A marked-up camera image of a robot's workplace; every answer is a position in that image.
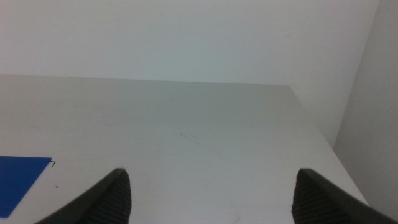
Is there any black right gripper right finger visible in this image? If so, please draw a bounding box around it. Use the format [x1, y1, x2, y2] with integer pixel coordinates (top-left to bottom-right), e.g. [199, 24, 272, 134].
[291, 168, 398, 224]

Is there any blue rectangular mat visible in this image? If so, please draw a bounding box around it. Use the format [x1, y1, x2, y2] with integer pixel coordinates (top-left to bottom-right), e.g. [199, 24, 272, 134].
[0, 156, 53, 218]

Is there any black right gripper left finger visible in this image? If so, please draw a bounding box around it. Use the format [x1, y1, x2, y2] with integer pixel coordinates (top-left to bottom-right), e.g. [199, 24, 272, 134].
[34, 168, 132, 224]

